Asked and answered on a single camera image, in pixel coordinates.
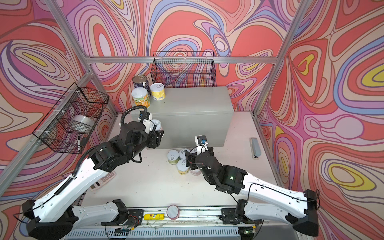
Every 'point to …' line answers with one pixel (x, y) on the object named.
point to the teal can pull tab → (182, 153)
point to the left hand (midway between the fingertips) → (158, 129)
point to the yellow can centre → (181, 167)
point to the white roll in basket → (82, 124)
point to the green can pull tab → (172, 156)
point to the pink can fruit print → (196, 172)
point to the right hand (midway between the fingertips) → (194, 152)
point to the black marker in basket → (79, 146)
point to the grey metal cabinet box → (187, 112)
